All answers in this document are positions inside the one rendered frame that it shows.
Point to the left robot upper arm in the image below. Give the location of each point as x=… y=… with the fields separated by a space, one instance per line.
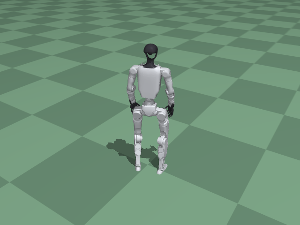
x=131 y=78

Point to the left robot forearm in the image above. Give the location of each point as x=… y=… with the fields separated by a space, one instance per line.
x=131 y=96

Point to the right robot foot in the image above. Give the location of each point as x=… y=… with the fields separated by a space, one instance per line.
x=159 y=170

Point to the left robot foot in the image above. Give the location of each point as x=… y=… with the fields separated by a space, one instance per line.
x=137 y=168

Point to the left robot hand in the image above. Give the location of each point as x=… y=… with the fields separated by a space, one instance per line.
x=133 y=105

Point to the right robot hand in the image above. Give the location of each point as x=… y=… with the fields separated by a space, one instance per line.
x=170 y=109

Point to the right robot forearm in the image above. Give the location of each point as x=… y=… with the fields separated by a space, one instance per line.
x=171 y=99

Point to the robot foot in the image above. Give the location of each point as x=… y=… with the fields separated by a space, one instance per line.
x=159 y=170
x=137 y=168

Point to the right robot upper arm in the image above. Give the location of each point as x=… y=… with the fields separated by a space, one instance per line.
x=166 y=73

